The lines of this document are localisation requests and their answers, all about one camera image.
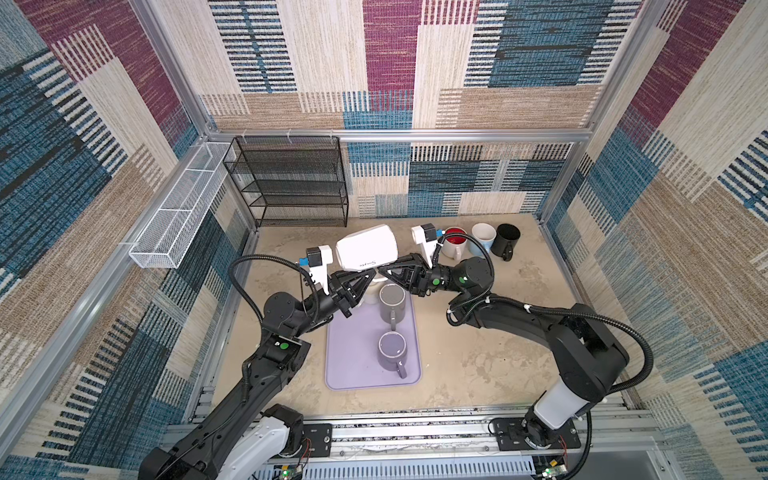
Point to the grey ceramic mug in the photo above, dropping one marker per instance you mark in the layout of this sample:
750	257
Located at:
392	304

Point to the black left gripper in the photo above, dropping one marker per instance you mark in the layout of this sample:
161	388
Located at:
339	293

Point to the light blue mug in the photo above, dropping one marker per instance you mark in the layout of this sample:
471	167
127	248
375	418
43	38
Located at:
485	234

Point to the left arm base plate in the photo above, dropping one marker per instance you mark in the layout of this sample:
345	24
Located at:
311	440

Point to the black ceramic mug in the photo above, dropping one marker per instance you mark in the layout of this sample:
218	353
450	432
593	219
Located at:
507	236

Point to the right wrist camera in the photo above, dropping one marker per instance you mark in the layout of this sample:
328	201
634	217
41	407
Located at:
426	237

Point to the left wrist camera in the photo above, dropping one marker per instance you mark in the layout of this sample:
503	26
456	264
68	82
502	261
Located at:
317	260

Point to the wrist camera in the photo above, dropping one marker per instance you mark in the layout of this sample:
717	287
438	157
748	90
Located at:
426	237
317	260

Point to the white patterned mug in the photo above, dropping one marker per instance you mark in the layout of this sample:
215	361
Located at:
367	249

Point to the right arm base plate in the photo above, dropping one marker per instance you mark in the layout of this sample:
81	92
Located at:
511	435

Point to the white wire mesh basket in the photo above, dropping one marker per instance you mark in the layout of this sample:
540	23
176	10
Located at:
172	228

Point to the white ceramic mug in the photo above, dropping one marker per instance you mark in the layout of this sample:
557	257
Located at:
455	246

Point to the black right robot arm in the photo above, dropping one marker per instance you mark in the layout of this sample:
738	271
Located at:
588	356

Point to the aluminium front rail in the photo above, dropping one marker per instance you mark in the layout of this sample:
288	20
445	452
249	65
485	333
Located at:
617	443

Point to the lavender plastic tray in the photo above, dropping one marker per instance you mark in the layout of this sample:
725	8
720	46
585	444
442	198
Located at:
352	354

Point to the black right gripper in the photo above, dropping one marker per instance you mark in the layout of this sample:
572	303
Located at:
420	278

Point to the cream speckled mug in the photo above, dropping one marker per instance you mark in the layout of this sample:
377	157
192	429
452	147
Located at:
371	295

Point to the purple ceramic mug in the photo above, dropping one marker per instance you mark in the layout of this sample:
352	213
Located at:
392	353

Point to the black wire mesh shelf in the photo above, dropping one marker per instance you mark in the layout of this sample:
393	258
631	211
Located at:
290	181

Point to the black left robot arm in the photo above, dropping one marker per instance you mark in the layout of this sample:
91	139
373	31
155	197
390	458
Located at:
245	429

